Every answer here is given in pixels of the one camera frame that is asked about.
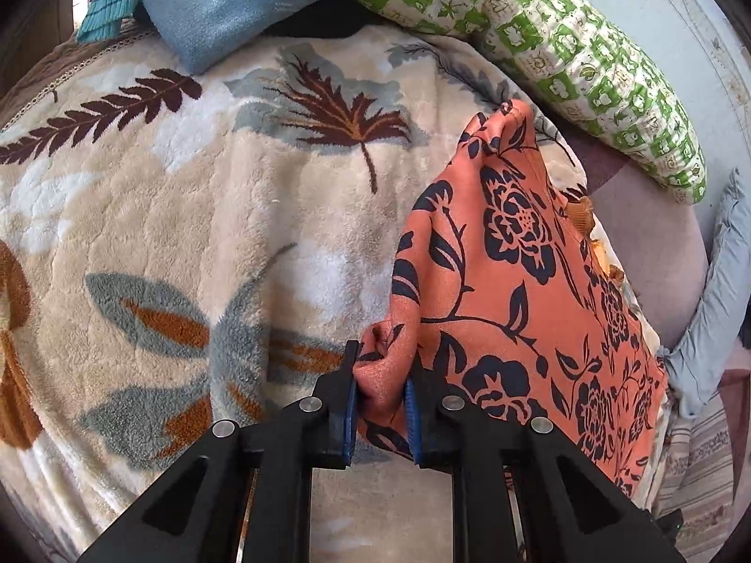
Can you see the brown lace-edged bedspread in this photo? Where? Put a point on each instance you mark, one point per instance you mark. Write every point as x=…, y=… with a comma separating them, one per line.
x=58, y=70

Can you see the leaf print fleece blanket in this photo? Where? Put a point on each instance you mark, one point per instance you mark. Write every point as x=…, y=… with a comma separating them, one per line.
x=176, y=217

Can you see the striped floral quilt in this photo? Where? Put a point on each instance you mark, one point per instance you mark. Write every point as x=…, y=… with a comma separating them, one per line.
x=698, y=463

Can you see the light blue towel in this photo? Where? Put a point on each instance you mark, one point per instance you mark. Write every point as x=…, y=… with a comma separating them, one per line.
x=246, y=6

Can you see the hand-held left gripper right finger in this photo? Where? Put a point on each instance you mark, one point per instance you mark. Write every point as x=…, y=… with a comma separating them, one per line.
x=412, y=422

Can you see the green checked pillow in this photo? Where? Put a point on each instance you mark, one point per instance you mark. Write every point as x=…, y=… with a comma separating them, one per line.
x=557, y=41

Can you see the orange floral shirt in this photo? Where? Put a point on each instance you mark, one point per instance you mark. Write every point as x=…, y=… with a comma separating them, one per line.
x=516, y=305

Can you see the mauve bed sheet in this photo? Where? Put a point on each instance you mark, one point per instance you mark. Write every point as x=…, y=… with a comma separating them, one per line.
x=645, y=246

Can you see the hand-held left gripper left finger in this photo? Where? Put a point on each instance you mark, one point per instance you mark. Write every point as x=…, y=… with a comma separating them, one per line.
x=350, y=422

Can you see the grey pillow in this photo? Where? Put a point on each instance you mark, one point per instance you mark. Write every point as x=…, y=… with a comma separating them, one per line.
x=716, y=305

